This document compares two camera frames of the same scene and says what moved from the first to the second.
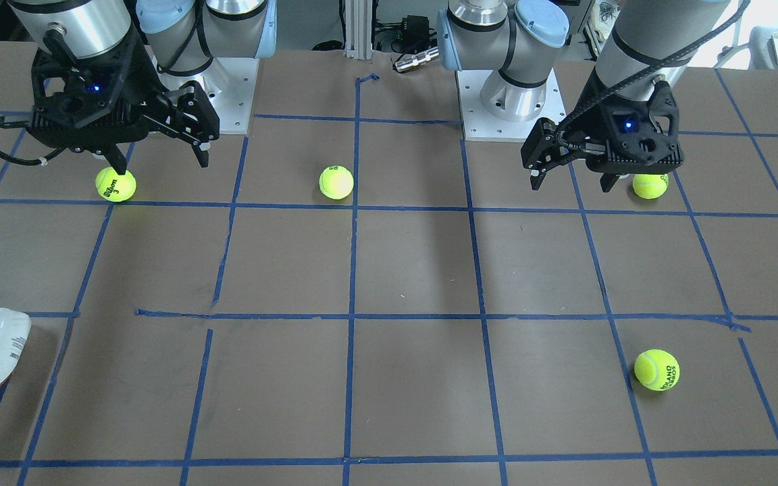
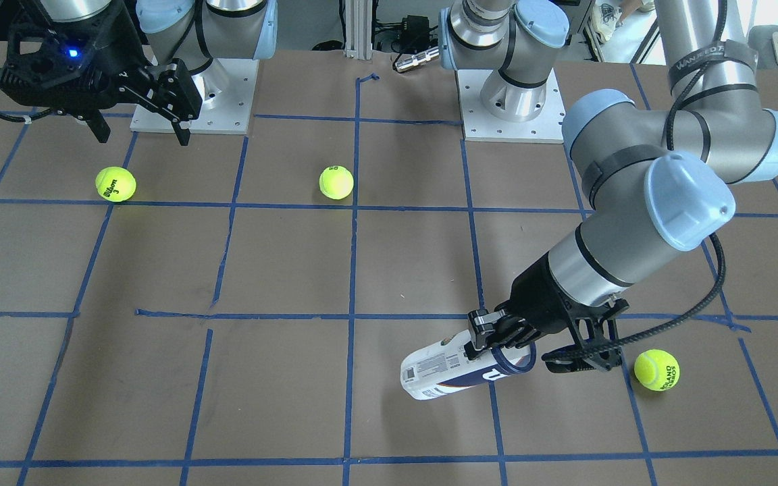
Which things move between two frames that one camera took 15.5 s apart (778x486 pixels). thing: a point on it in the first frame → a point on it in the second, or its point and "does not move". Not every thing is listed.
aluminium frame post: x=358 y=30 does not move
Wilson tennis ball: x=113 y=187 does not move
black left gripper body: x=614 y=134 → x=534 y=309
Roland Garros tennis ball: x=657 y=370 does not move
